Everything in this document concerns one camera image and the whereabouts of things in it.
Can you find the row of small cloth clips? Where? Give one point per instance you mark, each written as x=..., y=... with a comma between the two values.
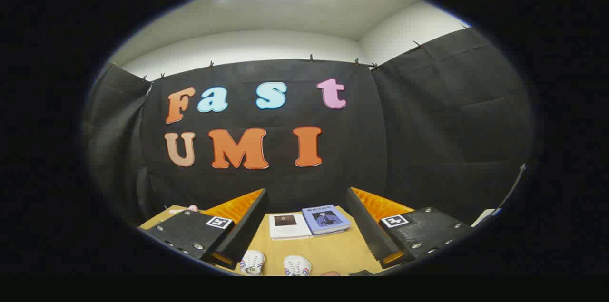
x=311, y=57

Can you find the blue book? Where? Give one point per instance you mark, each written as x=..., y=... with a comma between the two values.
x=326, y=219

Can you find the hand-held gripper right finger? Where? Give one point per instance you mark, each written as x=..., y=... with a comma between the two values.
x=366, y=226

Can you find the white device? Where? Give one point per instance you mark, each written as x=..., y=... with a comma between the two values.
x=484, y=216

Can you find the white book with dark photo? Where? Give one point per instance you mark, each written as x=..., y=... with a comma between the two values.
x=290, y=230

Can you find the white striped canvas shoe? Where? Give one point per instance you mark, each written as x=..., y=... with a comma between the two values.
x=297, y=265
x=252, y=261

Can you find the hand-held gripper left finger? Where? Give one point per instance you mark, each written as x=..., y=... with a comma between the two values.
x=247, y=226

